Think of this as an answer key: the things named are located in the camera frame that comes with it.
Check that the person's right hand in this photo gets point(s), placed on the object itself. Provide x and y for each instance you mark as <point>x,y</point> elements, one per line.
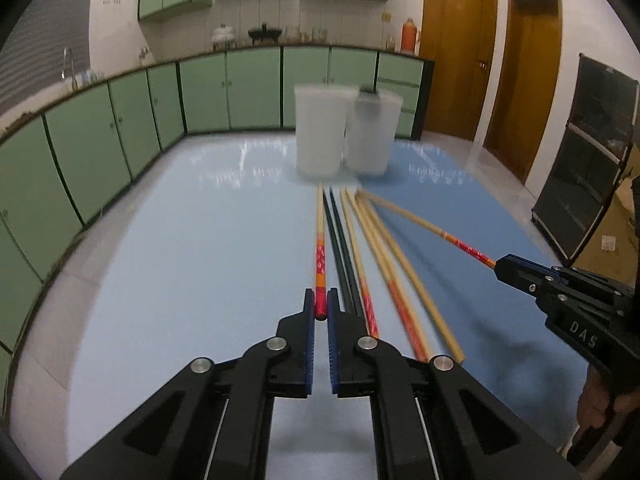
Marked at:
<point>592,405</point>

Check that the small wall tap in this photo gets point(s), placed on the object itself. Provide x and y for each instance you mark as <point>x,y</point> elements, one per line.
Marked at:
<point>144,54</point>

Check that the white square wall socket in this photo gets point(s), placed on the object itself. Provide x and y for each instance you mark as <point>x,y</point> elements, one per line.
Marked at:
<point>609,243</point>

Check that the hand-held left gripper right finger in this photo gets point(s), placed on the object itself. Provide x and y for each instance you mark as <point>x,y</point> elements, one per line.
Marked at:
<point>333,345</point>

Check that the two-tone blue table mat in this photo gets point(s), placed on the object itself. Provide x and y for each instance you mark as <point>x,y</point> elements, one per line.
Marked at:
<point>200,260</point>

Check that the tall chrome sink faucet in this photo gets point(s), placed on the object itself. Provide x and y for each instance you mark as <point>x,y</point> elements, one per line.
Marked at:
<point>70,67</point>

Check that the orange thermos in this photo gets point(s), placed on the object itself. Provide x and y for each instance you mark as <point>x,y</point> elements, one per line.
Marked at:
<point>410,37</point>

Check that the black glass-front cabinet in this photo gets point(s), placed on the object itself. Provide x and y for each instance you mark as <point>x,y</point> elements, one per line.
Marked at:
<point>585,160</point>

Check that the red orange patterned chopstick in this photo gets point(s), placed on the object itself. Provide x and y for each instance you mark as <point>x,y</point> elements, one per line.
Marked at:
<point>320,260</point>

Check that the white double utensil holder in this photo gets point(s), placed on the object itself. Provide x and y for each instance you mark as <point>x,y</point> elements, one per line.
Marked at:
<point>320,130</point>

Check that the wooden chopstick orange end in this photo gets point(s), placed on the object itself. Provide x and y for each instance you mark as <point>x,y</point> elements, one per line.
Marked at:
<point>385,270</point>

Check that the bundle of wooden chopsticks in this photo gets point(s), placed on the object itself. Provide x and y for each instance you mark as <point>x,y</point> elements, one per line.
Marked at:
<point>425,295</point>

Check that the green lower kitchen cabinets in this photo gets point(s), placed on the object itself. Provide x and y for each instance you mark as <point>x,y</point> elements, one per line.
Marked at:
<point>75,160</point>

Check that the closed wooden door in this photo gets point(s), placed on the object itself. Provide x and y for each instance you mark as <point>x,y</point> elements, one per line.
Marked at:
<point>457,55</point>

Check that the grey window blind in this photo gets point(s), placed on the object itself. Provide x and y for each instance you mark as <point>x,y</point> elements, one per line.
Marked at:
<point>30,60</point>

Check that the black wok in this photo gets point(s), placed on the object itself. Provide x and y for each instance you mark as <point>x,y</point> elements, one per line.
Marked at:
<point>264,33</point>

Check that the glass jar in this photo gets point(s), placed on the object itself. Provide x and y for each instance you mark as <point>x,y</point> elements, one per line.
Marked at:
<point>390,43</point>

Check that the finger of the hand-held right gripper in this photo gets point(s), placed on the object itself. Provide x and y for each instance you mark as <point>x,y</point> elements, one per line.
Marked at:
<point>520,272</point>

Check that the wooden door in frame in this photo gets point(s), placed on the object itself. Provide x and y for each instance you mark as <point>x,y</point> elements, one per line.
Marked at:
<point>525,85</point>

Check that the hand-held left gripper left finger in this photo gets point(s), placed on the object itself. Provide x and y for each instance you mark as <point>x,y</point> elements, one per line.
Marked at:
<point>310,345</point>

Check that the cardboard boxes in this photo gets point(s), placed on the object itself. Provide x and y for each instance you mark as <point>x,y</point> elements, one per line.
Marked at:
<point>627,200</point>

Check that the white cooking pot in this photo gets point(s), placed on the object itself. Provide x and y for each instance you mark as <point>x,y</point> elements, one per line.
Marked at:
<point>223,35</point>

